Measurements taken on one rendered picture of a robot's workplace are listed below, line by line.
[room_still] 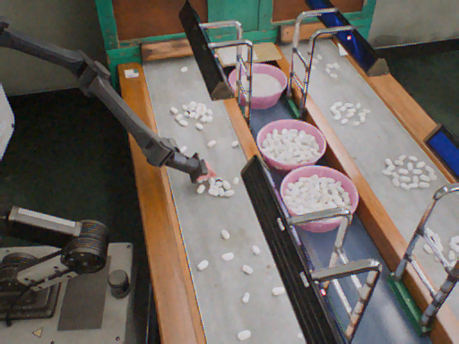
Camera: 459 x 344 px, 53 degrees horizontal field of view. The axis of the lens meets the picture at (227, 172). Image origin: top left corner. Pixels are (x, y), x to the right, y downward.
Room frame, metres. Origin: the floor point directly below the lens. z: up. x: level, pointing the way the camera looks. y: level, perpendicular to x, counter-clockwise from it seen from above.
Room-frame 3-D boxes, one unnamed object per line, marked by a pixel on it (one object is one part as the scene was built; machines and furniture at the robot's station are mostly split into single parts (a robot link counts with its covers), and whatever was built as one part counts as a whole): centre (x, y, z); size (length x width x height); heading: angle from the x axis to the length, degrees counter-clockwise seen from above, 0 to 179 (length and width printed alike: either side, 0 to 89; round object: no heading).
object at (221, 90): (1.54, 0.09, 1.08); 0.62 x 0.08 x 0.07; 14
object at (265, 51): (1.98, -0.08, 0.77); 0.33 x 0.15 x 0.01; 104
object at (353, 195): (1.07, -0.32, 0.72); 0.27 x 0.27 x 0.10
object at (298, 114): (1.65, -0.38, 0.90); 0.20 x 0.19 x 0.45; 14
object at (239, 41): (1.55, 0.01, 0.90); 0.20 x 0.19 x 0.45; 14
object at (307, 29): (2.12, -0.40, 0.83); 0.30 x 0.06 x 0.07; 104
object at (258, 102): (1.77, -0.14, 0.72); 0.27 x 0.27 x 0.10
